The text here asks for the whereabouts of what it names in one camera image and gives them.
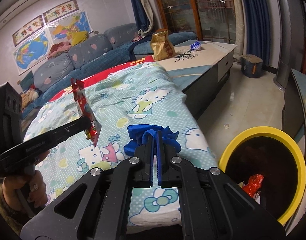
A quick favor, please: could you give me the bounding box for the blue plastic bag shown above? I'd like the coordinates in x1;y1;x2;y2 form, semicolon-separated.
124;124;182;157

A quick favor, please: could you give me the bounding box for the red candy wrapper bag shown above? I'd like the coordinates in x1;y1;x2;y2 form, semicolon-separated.
71;78;102;147

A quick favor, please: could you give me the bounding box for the red plastic bag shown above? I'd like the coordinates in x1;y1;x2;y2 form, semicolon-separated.
242;174;264;198

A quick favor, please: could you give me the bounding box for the yellow-rimmed black trash bin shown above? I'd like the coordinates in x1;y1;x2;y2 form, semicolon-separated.
219;126;306;225

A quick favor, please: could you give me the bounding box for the person's left hand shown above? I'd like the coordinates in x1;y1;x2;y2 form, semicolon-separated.
2;151;51;212

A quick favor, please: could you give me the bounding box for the Hello Kitty patterned blanket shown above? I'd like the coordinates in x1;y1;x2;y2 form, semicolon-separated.
25;60;217;229

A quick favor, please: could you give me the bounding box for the pile of clothes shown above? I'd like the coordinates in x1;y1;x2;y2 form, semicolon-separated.
20;84;42;110

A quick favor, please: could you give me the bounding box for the grey coffee table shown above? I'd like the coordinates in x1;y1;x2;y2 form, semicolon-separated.
158;40;237;119

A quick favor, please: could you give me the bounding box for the brown paper bag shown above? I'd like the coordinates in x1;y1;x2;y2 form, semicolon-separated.
150;29;175;61

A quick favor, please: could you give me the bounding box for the blue-grey sofa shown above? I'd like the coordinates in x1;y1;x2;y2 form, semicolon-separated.
20;22;199;120

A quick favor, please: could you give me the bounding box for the blue white wrapper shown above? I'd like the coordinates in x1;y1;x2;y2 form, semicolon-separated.
190;41;202;51

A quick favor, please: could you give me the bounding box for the world map poster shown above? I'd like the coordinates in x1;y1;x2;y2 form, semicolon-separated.
13;30;52;75

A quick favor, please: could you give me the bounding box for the dark blue storage stool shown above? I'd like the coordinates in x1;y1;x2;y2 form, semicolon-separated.
240;54;263;78

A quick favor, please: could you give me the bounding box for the blue curtain left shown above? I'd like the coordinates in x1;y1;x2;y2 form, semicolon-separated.
131;0;154;37

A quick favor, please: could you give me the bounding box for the blue curtain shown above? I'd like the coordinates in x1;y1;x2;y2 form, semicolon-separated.
243;0;271;66
131;0;154;37

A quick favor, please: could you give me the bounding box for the long TV cabinet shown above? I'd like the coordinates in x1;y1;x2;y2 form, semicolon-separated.
282;69;306;233

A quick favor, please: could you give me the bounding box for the wooden framed glass door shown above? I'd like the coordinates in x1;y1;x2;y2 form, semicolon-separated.
156;0;236;44

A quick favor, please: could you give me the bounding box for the blue curtain right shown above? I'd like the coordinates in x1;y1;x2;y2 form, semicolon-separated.
243;0;271;66

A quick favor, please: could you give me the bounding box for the grey tower fan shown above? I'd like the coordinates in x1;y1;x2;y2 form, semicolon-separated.
274;0;292;91

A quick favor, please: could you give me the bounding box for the cross-stitch wall banner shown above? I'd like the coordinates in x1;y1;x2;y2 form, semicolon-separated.
12;0;79;47

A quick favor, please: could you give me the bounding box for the colourful wall map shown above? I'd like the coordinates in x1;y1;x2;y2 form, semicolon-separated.
47;11;93;44

